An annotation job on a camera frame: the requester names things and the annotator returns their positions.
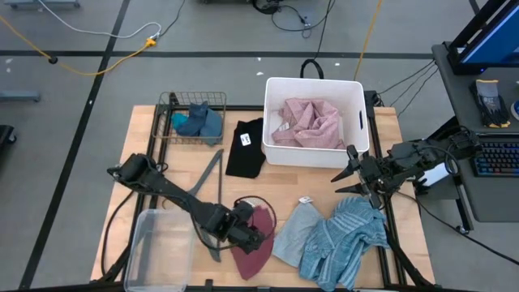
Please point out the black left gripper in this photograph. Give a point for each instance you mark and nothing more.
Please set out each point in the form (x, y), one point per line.
(247, 239)

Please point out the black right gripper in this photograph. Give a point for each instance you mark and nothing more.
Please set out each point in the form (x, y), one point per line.
(375, 174)

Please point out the maroon cloth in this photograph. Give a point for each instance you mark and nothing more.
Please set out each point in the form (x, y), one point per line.
(251, 263)

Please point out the light grey cloth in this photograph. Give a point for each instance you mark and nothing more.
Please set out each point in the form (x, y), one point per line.
(294, 235)

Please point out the teal striped knit cloth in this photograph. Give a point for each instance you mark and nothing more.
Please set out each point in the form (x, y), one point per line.
(344, 243)

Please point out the light pink knit cloth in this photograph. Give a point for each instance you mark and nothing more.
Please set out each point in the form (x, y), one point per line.
(308, 121)

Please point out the slate blue cloth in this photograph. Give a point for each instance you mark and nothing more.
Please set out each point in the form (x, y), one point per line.
(213, 127)

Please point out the dark navy cloth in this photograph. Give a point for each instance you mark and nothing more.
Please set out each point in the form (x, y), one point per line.
(194, 119)

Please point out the bright teal small cloth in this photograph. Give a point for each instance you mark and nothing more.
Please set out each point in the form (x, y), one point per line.
(179, 121)

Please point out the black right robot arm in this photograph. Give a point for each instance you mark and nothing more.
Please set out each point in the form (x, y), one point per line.
(438, 154)

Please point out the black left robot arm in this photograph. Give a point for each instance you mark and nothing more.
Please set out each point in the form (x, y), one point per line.
(170, 190)

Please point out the white perforated laundry basket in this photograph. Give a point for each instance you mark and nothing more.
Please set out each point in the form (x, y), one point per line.
(316, 160)

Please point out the black cloth with white label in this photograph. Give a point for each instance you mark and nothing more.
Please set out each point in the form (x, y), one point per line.
(245, 162)

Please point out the white box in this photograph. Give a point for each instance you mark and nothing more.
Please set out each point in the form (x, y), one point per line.
(436, 174)

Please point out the clear plastic bin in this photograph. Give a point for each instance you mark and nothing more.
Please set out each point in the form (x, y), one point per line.
(158, 251)

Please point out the grey side desk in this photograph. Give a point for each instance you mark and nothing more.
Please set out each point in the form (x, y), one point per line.
(486, 194)

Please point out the black computer keyboard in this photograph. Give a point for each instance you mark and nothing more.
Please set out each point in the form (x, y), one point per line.
(498, 158)

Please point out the grey black work glove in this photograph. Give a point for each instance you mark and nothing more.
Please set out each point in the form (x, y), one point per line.
(488, 103)

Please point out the blue white round object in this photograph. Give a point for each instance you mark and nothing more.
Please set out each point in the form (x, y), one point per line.
(515, 110)

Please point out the computer monitor on black stand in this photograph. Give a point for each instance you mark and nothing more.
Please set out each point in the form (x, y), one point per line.
(494, 40)

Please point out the black caster wheel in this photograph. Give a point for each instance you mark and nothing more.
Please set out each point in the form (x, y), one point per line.
(6, 134)

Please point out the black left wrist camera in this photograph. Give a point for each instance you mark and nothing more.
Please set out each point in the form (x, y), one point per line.
(243, 211)

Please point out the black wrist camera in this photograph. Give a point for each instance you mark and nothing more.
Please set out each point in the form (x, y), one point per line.
(399, 153)
(243, 211)

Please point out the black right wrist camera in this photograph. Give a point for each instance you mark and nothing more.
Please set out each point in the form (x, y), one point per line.
(399, 153)

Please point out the black metal table frame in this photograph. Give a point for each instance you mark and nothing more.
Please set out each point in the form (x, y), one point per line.
(243, 108)

